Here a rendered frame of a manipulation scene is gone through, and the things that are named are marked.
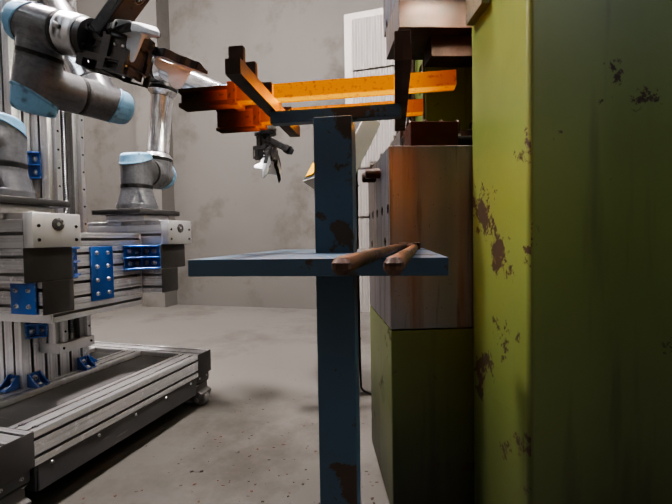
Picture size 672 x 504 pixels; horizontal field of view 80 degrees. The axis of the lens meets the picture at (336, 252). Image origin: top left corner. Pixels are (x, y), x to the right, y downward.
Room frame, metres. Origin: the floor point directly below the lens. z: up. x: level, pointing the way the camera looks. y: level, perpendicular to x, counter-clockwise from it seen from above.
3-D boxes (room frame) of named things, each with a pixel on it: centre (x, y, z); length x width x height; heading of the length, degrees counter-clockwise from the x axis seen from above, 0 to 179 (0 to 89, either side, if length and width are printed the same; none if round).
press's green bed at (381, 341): (1.17, -0.40, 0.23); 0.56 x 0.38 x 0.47; 93
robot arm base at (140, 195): (1.59, 0.78, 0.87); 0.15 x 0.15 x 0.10
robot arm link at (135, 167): (1.60, 0.78, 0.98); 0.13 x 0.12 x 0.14; 172
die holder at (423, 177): (1.17, -0.40, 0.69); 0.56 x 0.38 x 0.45; 93
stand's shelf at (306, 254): (0.65, 0.00, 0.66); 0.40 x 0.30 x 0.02; 172
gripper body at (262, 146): (1.65, 0.28, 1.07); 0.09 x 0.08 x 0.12; 74
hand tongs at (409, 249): (0.51, -0.08, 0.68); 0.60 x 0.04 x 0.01; 167
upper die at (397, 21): (1.22, -0.39, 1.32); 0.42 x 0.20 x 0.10; 93
